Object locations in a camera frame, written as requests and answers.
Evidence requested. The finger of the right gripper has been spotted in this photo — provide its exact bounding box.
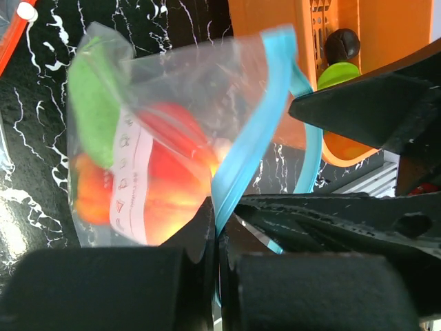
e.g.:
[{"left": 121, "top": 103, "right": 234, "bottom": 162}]
[
  {"left": 234, "top": 192, "right": 440, "bottom": 258},
  {"left": 289, "top": 40, "right": 440, "bottom": 155}
]

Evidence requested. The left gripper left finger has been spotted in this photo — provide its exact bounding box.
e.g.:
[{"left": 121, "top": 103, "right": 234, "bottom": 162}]
[{"left": 1, "top": 199, "right": 215, "bottom": 330}]

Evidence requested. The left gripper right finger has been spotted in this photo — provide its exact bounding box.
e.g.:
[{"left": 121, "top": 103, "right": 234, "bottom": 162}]
[{"left": 220, "top": 223, "right": 419, "bottom": 330}]

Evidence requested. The orange plastic basket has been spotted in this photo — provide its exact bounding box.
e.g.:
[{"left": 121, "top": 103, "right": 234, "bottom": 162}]
[{"left": 229, "top": 1, "right": 440, "bottom": 168}]

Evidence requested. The peach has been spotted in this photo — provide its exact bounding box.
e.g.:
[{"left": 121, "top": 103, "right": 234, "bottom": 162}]
[{"left": 73, "top": 154, "right": 209, "bottom": 245}]

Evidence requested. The blue zipper clear bag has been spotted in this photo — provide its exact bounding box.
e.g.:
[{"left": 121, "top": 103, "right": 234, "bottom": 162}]
[{"left": 67, "top": 22, "right": 325, "bottom": 311}]

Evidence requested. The green cucumber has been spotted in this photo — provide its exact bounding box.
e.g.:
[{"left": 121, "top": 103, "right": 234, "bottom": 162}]
[{"left": 68, "top": 37, "right": 133, "bottom": 169}]

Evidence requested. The red bell pepper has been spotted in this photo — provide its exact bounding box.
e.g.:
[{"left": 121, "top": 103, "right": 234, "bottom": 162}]
[{"left": 138, "top": 101, "right": 220, "bottom": 177}]

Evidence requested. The red zipper clear bag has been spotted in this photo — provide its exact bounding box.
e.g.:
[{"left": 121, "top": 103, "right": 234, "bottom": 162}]
[{"left": 0, "top": 0, "right": 38, "bottom": 74}]

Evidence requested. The dark purple plum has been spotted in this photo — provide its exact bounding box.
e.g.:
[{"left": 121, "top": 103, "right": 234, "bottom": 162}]
[{"left": 325, "top": 28, "right": 360, "bottom": 65}]

